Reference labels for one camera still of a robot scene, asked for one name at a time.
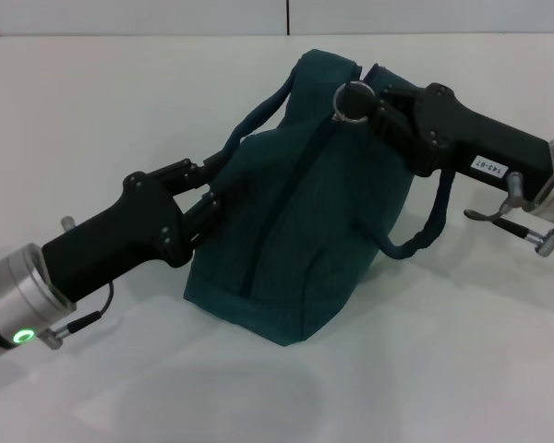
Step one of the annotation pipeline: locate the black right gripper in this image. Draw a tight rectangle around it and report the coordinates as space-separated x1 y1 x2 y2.
343 81 554 205

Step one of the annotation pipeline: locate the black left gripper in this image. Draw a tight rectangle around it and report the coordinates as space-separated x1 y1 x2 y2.
41 150 247 302

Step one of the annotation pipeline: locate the metal zipper pull ring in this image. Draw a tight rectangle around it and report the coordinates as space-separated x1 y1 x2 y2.
331 80 371 126

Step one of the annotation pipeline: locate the dark teal zip bag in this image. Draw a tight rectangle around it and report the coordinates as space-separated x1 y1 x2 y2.
182 49 454 347

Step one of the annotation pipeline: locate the right arm cable with plug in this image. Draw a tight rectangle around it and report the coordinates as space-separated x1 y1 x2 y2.
464 172 554 256

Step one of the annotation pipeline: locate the arm cable with plug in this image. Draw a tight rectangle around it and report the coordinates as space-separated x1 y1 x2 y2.
464 172 554 256
37 215 116 351

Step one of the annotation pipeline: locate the left arm cable with plug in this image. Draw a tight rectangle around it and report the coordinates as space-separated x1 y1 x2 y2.
37 215 116 351

